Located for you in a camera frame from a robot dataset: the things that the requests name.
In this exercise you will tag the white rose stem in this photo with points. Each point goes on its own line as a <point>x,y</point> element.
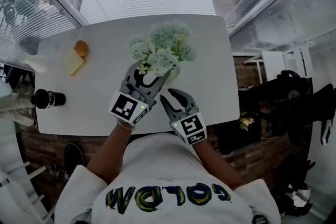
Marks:
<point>246,121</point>

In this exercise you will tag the person's left forearm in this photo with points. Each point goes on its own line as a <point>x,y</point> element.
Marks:
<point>110,154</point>

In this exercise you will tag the bread slice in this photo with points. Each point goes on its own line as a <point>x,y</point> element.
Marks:
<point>73,63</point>

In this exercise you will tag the person's white printed t-shirt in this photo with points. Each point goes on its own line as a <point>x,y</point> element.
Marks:
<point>162,165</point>

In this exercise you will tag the pale green flowers bunch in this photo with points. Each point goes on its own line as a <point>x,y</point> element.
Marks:
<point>168,44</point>

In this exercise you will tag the white and black device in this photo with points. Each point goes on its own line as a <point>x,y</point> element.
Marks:
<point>326,132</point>

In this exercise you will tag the person's right forearm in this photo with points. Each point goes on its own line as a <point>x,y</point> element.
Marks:
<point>215,165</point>

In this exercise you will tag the white ribbed vase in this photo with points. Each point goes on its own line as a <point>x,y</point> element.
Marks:
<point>176,73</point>

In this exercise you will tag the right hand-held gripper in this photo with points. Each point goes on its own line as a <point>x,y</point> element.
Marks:
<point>191,126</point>

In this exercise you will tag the white metal rack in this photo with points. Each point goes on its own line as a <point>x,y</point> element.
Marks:
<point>273,65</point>

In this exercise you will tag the black office chair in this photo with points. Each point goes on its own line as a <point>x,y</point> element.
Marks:
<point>275,102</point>

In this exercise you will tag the orange fruit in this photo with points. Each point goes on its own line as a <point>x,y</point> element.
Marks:
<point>81,47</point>

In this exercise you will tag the teal round ball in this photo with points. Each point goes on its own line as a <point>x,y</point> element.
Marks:
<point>25,0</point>

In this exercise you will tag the black drink bottle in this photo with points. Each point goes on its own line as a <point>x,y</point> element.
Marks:
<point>48,99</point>

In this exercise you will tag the white striped sneaker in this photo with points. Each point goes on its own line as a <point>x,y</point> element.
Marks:
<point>299,199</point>

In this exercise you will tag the white table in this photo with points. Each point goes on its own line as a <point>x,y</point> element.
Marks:
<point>92,102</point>

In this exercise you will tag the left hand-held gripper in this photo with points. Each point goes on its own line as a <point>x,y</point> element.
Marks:
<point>123,107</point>

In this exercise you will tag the white stool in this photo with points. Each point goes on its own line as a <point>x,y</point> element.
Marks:
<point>15,191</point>

